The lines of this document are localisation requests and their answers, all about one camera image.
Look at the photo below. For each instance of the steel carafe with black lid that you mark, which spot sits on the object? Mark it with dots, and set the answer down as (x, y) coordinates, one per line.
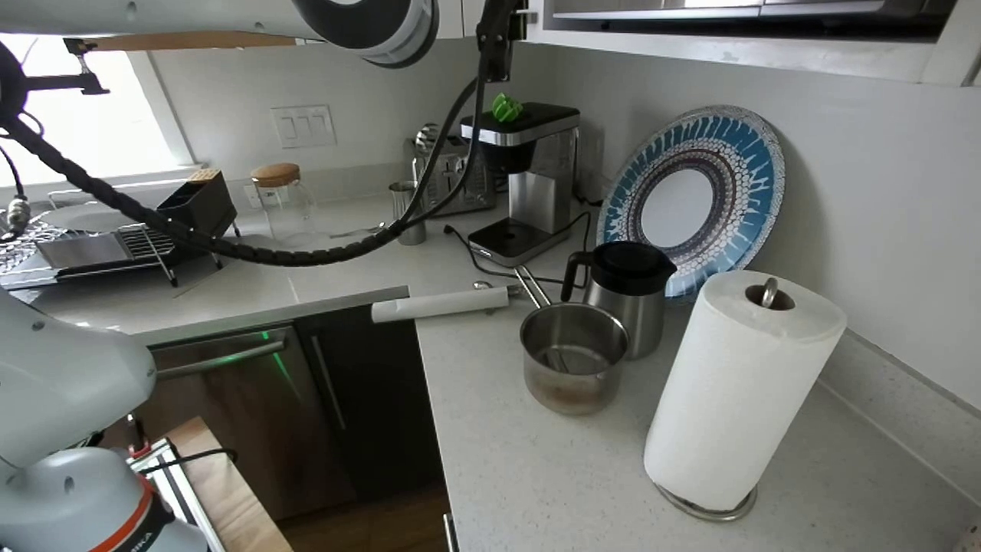
(630, 293)

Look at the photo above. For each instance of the dark drawer cabinet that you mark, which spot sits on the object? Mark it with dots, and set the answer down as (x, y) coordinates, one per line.
(377, 408)

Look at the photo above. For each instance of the blue patterned white plate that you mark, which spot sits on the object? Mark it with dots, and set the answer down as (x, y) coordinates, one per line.
(690, 203)

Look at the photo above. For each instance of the white paper towel roll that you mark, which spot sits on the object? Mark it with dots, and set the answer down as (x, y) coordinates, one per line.
(738, 400)

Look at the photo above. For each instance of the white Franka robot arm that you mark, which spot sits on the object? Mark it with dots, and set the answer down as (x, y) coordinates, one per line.
(63, 388)

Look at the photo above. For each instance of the glass jar with wooden lid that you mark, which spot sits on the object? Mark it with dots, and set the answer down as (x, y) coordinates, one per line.
(278, 200)

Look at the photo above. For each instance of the small steel pot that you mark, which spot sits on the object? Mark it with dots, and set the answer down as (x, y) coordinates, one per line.
(570, 364)

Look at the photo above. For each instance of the steel utensil jar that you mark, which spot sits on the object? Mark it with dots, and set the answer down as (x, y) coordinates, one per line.
(413, 219)

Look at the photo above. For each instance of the dark dishwasher front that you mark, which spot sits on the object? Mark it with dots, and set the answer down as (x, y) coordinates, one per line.
(235, 419)

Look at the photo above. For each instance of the metal paper towel holder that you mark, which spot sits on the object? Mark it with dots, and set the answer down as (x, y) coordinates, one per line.
(767, 296)

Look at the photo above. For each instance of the white wall switch plate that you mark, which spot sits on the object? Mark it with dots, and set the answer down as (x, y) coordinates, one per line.
(303, 124)

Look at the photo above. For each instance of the dark dish rack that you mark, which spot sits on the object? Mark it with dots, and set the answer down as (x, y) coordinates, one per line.
(95, 251)

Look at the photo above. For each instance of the small green plastic object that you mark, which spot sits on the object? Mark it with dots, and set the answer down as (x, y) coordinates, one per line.
(506, 109)

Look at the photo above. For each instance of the black toaster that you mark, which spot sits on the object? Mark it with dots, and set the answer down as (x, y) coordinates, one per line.
(199, 217)

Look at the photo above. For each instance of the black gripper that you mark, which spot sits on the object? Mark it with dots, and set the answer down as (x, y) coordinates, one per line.
(497, 36)

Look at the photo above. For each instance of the black steel coffee machine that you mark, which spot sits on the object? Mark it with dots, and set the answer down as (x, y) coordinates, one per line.
(530, 173)

